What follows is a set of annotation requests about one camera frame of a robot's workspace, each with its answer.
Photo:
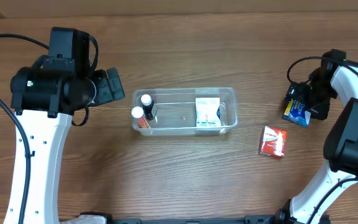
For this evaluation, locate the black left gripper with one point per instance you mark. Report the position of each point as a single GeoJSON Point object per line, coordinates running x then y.
{"type": "Point", "coordinates": [105, 90]}

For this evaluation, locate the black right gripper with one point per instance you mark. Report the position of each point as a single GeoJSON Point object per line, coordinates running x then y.
{"type": "Point", "coordinates": [305, 98]}

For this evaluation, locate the blue VapoDrops cough drops bag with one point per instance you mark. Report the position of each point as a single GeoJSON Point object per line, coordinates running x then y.
{"type": "Point", "coordinates": [296, 112]}

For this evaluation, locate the orange tablet tube white cap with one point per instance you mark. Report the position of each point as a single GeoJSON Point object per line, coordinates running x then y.
{"type": "Point", "coordinates": [139, 116]}

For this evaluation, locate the dark bottle white cap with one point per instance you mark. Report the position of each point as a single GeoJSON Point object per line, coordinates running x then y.
{"type": "Point", "coordinates": [149, 107]}

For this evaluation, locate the red medicine sachet box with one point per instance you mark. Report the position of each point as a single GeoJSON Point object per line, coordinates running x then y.
{"type": "Point", "coordinates": [273, 142]}

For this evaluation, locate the white Hansaplast plaster box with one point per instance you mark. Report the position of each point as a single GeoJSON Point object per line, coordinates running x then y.
{"type": "Point", "coordinates": [208, 112]}

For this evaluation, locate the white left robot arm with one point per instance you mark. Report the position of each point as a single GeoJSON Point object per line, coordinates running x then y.
{"type": "Point", "coordinates": [45, 97]}

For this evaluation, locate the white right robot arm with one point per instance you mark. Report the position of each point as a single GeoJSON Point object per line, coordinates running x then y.
{"type": "Point", "coordinates": [336, 77]}

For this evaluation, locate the clear plastic container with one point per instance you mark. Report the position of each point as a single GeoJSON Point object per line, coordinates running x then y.
{"type": "Point", "coordinates": [176, 111]}

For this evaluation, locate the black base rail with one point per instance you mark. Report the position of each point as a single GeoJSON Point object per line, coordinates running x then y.
{"type": "Point", "coordinates": [248, 219]}

